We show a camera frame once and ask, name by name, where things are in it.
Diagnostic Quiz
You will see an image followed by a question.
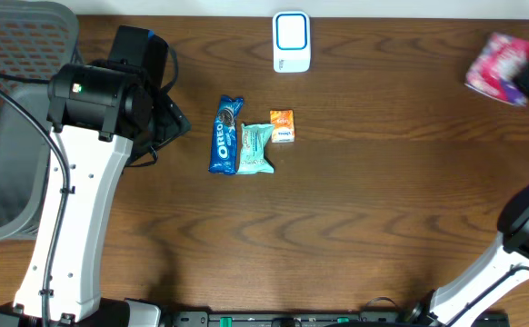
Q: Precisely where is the blue Oreo cookie pack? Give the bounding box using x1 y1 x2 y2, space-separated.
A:
209 95 245 175

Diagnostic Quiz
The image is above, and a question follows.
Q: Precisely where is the red purple snack packet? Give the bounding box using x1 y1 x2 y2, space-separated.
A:
465 33 529 106

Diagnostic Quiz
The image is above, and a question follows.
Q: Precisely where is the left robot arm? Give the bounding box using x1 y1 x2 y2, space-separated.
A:
0 25 191 326

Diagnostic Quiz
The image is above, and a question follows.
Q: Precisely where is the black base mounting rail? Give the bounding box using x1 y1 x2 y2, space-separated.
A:
168 310 511 327

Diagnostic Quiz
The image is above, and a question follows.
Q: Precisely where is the grey plastic mesh basket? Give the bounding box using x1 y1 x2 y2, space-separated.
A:
0 1 82 241

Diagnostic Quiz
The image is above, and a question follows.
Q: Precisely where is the white barcode scanner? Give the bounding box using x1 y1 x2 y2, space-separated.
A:
272 11 312 74

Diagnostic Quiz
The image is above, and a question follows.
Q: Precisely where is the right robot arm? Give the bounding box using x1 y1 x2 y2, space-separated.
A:
402 185 529 326

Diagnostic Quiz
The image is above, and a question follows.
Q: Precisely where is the teal wet wipes pack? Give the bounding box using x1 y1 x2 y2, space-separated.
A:
236 124 274 174

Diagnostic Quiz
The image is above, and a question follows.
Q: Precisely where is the small orange tissue pack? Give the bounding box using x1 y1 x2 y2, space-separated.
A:
270 110 295 144

